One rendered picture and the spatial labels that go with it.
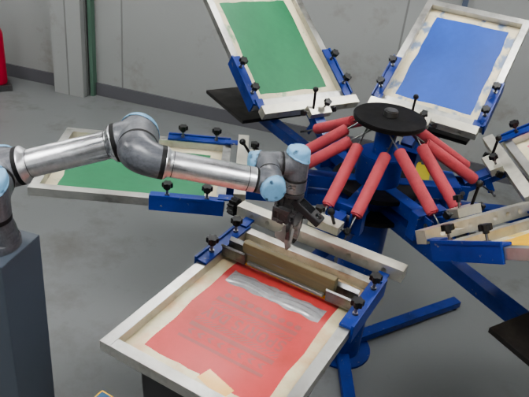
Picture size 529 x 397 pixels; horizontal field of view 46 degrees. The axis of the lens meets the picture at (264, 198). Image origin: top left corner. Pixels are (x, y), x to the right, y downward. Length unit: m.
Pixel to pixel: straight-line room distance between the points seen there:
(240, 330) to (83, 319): 1.62
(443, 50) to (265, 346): 2.24
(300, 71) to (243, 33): 0.36
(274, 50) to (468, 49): 1.07
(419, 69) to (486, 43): 0.39
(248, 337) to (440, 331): 1.91
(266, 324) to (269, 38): 1.87
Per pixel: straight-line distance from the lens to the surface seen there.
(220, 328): 2.01
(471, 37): 3.77
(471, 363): 3.60
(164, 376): 1.82
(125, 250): 3.97
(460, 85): 3.53
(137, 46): 5.85
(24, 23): 6.41
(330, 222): 2.35
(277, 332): 2.02
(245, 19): 3.52
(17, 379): 2.16
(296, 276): 2.15
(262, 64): 3.34
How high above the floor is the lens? 2.30
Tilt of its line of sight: 30 degrees down
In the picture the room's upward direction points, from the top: 7 degrees clockwise
